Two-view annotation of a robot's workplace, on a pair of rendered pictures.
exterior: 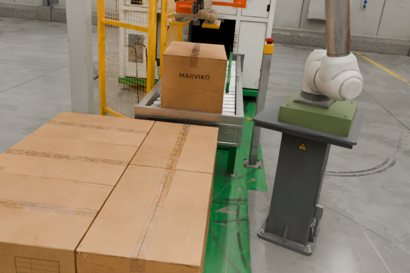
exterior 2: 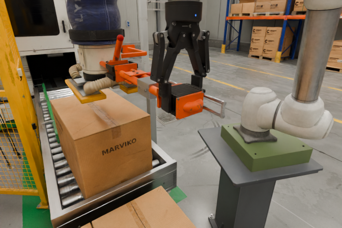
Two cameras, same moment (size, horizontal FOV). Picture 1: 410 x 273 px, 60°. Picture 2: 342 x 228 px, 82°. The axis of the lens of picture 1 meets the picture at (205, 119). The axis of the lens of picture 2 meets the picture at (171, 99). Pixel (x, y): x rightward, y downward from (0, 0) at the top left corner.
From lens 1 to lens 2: 1.40 m
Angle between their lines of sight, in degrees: 35
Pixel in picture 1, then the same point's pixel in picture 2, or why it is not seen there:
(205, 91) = (134, 154)
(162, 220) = not seen: outside the picture
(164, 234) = not seen: outside the picture
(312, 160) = (267, 184)
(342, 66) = (321, 110)
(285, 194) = (245, 217)
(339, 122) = (304, 154)
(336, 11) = (324, 59)
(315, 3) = not seen: hidden behind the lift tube
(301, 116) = (272, 161)
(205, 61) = (129, 125)
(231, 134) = (168, 180)
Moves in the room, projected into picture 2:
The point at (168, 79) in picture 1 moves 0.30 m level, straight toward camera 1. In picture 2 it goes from (89, 164) to (123, 202)
